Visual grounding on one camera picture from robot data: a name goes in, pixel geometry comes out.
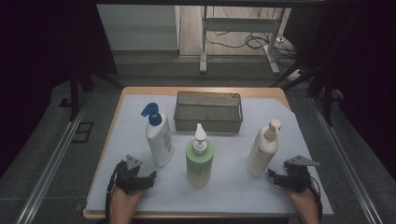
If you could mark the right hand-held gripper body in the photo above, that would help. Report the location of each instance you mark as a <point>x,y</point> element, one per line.
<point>299,177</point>

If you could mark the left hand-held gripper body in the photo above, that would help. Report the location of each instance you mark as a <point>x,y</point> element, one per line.
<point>128,180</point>

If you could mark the cream pump bottle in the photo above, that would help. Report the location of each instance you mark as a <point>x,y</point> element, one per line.
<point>263,152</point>

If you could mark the green bottle with white pump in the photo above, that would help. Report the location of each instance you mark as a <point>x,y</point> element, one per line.
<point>199,165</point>

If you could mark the metal mesh basket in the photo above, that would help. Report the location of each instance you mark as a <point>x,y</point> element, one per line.
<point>208,116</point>

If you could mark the person's left hand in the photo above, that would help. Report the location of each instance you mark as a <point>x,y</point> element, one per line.
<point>124,200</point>

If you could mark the person's right hand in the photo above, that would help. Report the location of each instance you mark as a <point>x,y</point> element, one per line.
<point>303,200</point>

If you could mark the white bottle with blue pump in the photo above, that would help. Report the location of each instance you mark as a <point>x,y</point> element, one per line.
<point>159,144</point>

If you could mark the black stand legs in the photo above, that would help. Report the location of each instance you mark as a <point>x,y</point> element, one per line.
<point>74,93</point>
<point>327,99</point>

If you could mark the white power strip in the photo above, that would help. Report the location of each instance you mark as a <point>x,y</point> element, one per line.
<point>297,74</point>

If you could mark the dark curtain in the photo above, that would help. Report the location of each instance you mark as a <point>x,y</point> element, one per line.
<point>37,62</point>
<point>367,62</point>

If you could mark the white cabinet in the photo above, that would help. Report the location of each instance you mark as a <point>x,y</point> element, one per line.
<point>137,28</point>

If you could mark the metal floor rail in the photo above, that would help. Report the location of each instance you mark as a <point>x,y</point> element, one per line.
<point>345,161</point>
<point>51,161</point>

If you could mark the white metal stand frame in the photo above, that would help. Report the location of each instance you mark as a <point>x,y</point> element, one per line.
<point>239,24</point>

